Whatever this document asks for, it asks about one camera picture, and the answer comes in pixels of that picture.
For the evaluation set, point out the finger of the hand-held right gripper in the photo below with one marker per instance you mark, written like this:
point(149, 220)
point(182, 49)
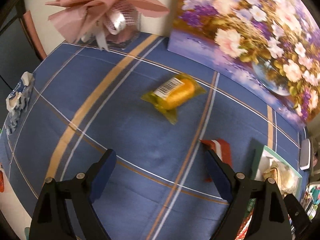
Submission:
point(297, 212)

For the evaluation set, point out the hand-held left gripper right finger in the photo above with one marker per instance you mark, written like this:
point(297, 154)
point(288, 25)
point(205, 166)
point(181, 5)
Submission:
point(220, 177)

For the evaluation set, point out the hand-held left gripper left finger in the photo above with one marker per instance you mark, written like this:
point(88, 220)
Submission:
point(102, 177)

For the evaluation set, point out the red wafer packet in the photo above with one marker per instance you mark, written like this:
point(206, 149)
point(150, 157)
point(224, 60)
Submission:
point(223, 150)

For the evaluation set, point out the clear white pastry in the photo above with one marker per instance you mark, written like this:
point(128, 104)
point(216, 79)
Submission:
point(290, 177)

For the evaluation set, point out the teal rimmed white shallow box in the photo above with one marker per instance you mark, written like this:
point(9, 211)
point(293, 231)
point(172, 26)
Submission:
point(262, 162)

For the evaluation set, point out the cream orange packet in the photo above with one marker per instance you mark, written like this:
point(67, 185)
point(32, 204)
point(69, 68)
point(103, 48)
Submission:
point(273, 171)

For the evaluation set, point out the red striped snack packet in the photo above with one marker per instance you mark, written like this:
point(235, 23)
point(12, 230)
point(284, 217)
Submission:
point(246, 227)

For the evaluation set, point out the yellow cake packet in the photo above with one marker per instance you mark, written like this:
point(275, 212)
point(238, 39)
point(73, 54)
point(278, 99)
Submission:
point(177, 95)

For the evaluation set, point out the teal pouch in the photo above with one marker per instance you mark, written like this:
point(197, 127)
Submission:
point(315, 192)

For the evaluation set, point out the white rectangular device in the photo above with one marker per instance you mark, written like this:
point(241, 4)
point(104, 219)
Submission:
point(305, 155)

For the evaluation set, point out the blue white tissue pack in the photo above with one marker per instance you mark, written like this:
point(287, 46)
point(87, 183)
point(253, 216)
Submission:
point(18, 95)

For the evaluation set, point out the flower painting canvas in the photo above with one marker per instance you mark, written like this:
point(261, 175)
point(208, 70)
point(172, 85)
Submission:
point(250, 30)

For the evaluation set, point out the pink wrapped flower bouquet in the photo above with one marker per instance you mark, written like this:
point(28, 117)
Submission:
point(100, 2)

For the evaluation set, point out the pink wooden frame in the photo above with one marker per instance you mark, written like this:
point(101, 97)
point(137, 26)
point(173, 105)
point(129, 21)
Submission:
point(32, 35)

